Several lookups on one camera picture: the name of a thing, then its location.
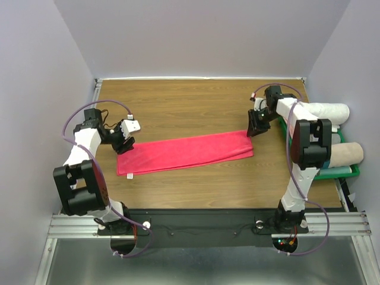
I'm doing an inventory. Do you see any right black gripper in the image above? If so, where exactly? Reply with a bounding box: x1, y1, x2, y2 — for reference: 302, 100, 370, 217
246, 107, 280, 137

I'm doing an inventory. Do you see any pink microfiber towel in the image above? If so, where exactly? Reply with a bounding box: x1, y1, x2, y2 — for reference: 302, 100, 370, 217
116, 131, 254, 176

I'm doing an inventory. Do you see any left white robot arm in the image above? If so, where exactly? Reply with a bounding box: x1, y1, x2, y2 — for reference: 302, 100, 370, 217
53, 108, 141, 235

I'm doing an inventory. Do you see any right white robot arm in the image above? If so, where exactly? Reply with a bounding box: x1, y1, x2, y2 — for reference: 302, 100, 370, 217
246, 84, 332, 232

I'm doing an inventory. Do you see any grey rolled towel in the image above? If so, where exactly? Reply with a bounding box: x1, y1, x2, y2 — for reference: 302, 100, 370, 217
331, 133, 341, 144

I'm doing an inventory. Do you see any white rolled towel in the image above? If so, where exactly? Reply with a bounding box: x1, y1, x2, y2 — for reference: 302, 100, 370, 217
301, 103, 350, 128

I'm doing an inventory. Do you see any teal rolled towel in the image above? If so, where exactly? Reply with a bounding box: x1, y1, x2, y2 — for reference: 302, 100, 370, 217
319, 166, 352, 176

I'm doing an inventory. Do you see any beige rolled towel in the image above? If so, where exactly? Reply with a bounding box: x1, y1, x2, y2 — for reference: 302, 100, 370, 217
328, 142, 364, 168

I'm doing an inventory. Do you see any green plastic bin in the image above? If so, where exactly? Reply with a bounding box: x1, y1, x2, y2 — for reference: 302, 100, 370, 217
278, 118, 360, 181

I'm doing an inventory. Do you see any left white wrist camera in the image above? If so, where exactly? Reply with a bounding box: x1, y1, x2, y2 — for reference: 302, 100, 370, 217
121, 119, 141, 139

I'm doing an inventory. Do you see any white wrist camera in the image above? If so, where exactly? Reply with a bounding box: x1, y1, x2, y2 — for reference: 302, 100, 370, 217
250, 93, 267, 111
121, 119, 141, 139

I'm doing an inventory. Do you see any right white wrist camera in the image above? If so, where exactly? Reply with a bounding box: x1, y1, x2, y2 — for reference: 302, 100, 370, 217
250, 93, 267, 111

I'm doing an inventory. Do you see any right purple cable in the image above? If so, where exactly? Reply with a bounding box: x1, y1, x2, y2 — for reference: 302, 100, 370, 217
251, 83, 330, 257

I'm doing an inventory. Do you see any purple cable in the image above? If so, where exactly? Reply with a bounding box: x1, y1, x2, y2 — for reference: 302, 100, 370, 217
61, 100, 155, 258
251, 83, 330, 257

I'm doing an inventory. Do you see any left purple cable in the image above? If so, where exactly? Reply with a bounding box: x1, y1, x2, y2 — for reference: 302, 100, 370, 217
61, 100, 155, 258

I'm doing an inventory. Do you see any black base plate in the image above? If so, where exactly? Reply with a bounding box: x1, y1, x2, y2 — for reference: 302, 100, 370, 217
94, 209, 308, 254

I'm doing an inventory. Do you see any aluminium frame rail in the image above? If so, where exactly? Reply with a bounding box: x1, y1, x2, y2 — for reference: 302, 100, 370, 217
47, 214, 98, 239

